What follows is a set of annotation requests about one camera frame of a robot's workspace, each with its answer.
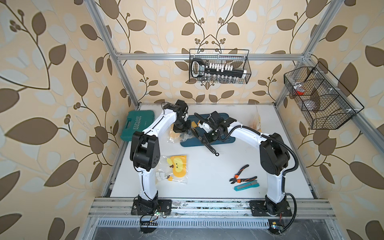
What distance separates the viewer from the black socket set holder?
84 centimetres

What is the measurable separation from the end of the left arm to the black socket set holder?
0.72ft

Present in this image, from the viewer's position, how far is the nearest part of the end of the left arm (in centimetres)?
69
